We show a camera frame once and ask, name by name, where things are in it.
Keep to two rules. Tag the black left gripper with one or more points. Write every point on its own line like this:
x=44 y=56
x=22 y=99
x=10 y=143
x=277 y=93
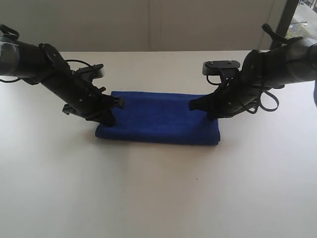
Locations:
x=82 y=98

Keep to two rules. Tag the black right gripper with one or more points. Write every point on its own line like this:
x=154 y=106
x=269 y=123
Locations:
x=233 y=95

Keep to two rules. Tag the blue towel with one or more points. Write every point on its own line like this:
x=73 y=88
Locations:
x=160 y=118

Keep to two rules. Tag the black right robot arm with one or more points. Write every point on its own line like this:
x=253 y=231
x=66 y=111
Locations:
x=295 y=61

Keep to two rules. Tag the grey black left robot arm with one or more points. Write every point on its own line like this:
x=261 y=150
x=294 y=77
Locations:
x=43 y=64

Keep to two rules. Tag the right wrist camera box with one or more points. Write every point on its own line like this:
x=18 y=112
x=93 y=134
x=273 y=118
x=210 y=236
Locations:
x=225 y=69

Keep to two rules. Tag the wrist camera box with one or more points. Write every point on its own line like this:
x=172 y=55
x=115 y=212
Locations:
x=225 y=69
x=90 y=73

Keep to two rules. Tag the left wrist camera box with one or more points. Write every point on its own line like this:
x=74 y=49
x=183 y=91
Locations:
x=90 y=73

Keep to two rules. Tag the dark window frame post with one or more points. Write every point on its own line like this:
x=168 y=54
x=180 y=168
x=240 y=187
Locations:
x=286 y=17

